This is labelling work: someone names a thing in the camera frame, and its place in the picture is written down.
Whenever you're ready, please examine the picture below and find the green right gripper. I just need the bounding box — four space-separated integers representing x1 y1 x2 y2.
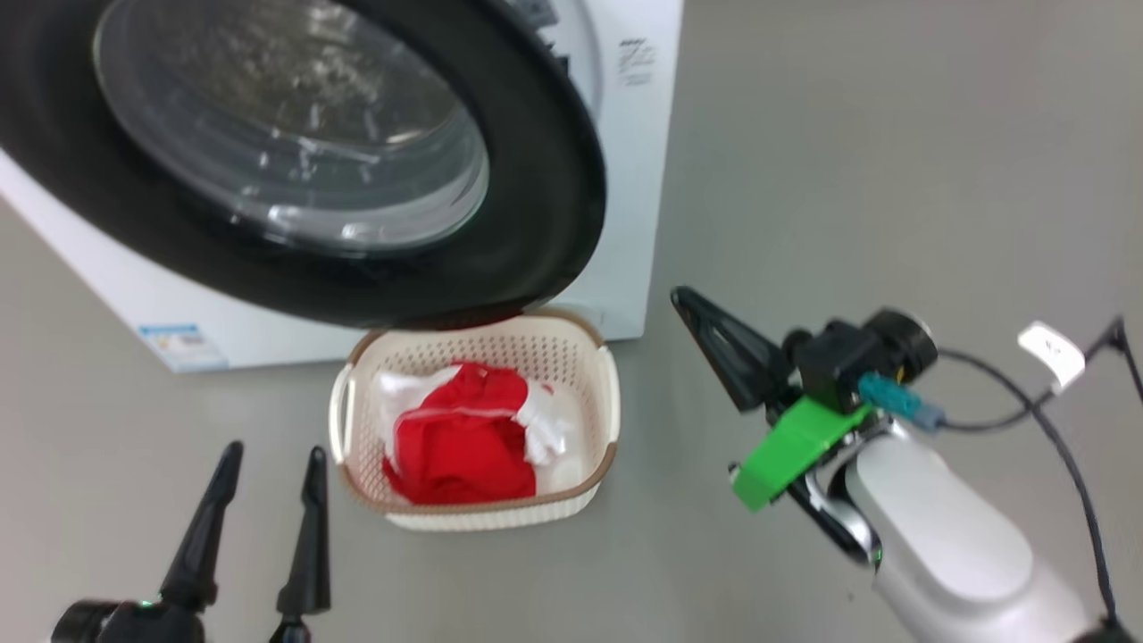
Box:
672 286 880 568

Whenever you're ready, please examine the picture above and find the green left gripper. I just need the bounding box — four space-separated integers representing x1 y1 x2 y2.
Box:
159 440 332 643

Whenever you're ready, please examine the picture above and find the red and white garment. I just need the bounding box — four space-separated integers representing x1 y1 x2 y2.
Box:
375 362 572 505

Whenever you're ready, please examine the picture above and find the washing machine door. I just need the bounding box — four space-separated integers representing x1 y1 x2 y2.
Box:
0 0 608 330

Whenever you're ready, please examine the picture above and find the white front-load washing machine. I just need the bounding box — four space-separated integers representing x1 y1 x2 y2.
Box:
0 0 684 373

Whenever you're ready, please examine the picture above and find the cream basket with brown rim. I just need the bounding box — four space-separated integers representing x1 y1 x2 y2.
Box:
329 308 621 532

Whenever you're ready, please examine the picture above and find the white cable tag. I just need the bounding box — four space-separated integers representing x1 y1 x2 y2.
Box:
1018 321 1086 394

